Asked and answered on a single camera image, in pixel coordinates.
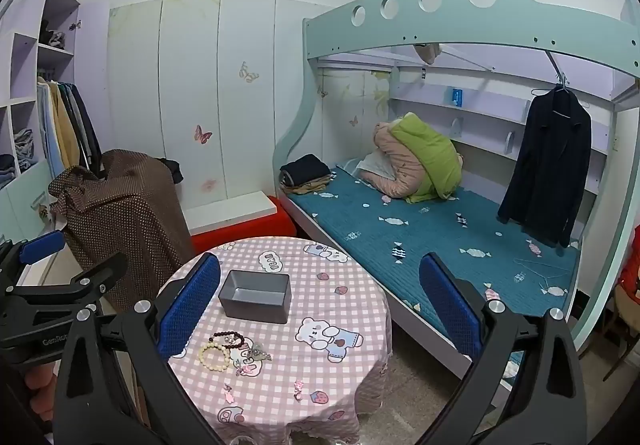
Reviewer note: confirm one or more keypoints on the pink bear earring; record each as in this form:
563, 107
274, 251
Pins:
298, 387
228, 392

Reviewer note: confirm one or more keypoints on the wooden chair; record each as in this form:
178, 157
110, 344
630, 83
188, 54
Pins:
620, 340

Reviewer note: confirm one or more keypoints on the small pink butterfly sticker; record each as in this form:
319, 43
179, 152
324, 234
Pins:
353, 120

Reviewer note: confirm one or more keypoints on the brown dotted cloth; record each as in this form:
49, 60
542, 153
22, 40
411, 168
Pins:
125, 225

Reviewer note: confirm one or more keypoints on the white pillow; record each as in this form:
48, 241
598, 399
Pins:
372, 167

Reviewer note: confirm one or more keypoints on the silver key pendant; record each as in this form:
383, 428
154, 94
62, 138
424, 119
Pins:
257, 354

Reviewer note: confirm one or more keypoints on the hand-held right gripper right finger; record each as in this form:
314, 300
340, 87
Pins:
450, 305

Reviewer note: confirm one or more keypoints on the folded dark clothes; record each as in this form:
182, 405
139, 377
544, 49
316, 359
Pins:
305, 167

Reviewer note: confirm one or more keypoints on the pink checked tablecloth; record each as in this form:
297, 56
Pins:
320, 375

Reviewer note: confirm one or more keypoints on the white board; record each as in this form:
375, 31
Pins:
225, 212

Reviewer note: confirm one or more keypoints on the yellow hanging garment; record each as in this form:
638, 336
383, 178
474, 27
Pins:
65, 125

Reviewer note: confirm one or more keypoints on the black hanging jacket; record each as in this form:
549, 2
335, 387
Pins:
545, 165

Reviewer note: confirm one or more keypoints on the beige butterfly sticker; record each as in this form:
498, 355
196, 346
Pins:
247, 72

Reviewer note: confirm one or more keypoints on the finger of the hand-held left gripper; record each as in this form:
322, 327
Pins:
42, 246
95, 277

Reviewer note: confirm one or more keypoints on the white bed shelf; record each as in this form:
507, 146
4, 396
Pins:
500, 122

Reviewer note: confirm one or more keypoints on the red stool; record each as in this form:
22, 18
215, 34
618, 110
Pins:
260, 227

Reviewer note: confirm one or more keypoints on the small blue box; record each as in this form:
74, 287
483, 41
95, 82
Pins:
456, 97

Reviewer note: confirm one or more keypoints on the black cloth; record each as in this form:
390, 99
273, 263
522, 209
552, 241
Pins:
172, 170

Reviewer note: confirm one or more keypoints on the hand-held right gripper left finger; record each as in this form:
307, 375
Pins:
192, 305

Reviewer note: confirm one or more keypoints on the light blue hanging garment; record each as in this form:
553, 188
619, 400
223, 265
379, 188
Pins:
47, 130

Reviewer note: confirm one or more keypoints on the beige hanging hat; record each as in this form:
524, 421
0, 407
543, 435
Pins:
427, 54

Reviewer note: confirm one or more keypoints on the light teal bunk bed frame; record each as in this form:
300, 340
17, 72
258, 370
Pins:
450, 20

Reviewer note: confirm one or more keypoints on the red cloth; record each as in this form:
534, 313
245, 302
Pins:
631, 270

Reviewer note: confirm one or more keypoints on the pink padded jacket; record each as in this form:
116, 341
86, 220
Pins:
395, 160

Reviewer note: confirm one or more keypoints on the folded beige clothes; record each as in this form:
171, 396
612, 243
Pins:
312, 186

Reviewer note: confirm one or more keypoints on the folded grey clothes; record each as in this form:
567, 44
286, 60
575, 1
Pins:
52, 37

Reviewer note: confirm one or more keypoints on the teal candy print bed sheet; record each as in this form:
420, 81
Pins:
425, 245

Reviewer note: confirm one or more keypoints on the green blanket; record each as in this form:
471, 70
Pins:
430, 150

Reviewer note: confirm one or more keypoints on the grey metal box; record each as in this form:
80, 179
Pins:
250, 310

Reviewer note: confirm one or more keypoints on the folded grey jeans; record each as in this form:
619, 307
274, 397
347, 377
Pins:
24, 147

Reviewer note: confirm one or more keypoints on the person's left hand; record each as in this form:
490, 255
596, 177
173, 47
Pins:
40, 382

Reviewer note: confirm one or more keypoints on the dark hanging garment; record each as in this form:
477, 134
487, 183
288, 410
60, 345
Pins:
87, 125

